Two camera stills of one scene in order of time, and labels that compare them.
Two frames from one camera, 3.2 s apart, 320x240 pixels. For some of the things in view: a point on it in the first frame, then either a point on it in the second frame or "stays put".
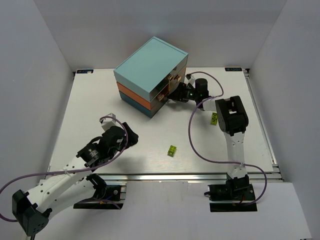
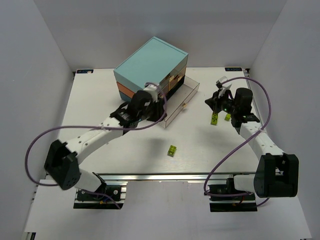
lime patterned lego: [172, 151] stays put
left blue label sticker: [85, 71] stays put
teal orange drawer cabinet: [147, 77] stays put
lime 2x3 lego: [214, 119] stays put
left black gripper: [127, 135] → [158, 110]
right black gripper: [179, 93] → [216, 102]
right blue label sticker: [233, 69] stays put
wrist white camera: [191, 79] → [223, 88]
